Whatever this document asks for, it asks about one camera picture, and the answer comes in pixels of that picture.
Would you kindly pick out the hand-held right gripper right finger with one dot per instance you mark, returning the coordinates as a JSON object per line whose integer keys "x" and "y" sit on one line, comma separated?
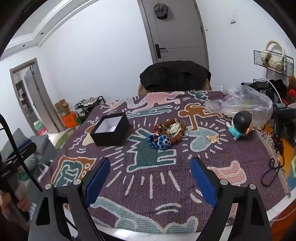
{"x": 203, "y": 183}

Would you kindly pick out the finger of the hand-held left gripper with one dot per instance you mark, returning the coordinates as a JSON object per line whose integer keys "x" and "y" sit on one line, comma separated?
{"x": 24, "y": 150}

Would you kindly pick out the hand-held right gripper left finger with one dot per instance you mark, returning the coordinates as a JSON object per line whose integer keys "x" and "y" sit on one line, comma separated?
{"x": 99, "y": 183}

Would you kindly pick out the black square gift box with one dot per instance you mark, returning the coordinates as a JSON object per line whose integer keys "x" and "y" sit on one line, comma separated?
{"x": 115, "y": 136}

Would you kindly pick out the person's left hand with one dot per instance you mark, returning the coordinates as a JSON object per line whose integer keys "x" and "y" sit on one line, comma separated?
{"x": 23, "y": 205}

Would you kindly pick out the grey sofa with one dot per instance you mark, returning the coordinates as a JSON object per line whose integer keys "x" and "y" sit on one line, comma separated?
{"x": 44, "y": 148}

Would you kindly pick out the green round rug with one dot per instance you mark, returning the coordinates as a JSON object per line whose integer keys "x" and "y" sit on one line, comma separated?
{"x": 64, "y": 139}

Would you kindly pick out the gold butterfly brooch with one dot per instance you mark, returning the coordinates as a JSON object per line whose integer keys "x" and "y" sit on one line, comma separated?
{"x": 213, "y": 138}

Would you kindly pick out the printed purple blanket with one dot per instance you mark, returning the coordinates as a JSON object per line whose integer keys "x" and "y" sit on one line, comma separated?
{"x": 152, "y": 171}

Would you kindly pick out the grey interior door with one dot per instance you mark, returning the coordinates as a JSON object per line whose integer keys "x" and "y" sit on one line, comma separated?
{"x": 40, "y": 99}

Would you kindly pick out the orange box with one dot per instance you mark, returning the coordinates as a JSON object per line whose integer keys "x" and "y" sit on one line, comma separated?
{"x": 69, "y": 120}

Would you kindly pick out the brown cardboard box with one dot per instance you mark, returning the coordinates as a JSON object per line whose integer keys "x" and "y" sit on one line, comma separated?
{"x": 62, "y": 107}

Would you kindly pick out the black-haired toy figurine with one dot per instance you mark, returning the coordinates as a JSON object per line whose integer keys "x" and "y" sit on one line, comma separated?
{"x": 241, "y": 121}

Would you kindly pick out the black shoe rack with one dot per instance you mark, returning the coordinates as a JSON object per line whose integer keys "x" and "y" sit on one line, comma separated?
{"x": 89, "y": 104}

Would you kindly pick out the clear plastic bag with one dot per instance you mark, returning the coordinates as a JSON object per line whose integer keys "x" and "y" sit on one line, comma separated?
{"x": 249, "y": 102}

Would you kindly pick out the black stand device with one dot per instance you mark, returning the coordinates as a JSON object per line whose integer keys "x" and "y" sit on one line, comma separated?
{"x": 281, "y": 115}

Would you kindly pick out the black backpack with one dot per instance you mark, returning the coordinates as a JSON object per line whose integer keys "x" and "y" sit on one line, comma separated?
{"x": 278, "y": 89}

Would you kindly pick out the brown plush toy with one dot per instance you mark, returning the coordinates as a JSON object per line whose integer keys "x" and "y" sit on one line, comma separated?
{"x": 292, "y": 85}

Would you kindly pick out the white handbag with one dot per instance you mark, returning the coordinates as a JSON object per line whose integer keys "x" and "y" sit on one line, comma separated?
{"x": 275, "y": 62}

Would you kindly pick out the grey hat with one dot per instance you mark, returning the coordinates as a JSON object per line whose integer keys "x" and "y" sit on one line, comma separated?
{"x": 161, "y": 11}

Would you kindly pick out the white light switch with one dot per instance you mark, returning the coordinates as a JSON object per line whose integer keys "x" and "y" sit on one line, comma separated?
{"x": 232, "y": 19}

